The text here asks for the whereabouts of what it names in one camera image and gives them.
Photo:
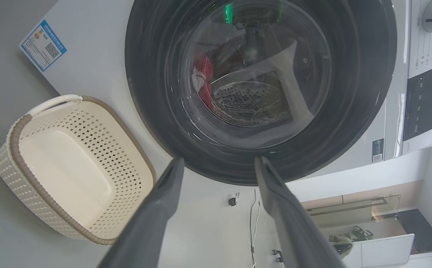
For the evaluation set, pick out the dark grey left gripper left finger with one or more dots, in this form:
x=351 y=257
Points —
x=145 y=223

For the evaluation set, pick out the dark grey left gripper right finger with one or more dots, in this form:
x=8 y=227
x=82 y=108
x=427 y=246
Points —
x=298 y=230

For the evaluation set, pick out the red and white garment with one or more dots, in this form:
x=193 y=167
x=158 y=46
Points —
x=205 y=83

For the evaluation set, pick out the washing machine glass door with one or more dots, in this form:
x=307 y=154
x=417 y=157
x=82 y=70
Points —
x=357 y=74

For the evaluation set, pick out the cream perforated laundry basket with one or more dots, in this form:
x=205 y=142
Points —
x=70 y=171

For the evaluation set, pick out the steel drum with red clothes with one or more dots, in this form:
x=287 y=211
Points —
x=249 y=100

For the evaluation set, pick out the dark washing machine display panel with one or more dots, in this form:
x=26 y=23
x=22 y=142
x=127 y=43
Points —
x=422 y=100

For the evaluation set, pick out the white front-load washing machine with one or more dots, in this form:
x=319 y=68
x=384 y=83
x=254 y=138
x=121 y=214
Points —
x=97 y=48

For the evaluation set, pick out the camouflage cloth bundle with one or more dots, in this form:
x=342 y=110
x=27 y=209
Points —
x=346 y=240

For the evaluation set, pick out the white cabinet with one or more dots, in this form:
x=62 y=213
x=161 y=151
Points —
x=383 y=251

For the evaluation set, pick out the small dark QR sticker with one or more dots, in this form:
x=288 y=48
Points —
x=378 y=150

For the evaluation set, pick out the blue energy label sticker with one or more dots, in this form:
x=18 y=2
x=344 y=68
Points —
x=44 y=45

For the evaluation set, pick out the small black wall fixture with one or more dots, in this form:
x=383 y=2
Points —
x=233 y=200
x=278 y=255

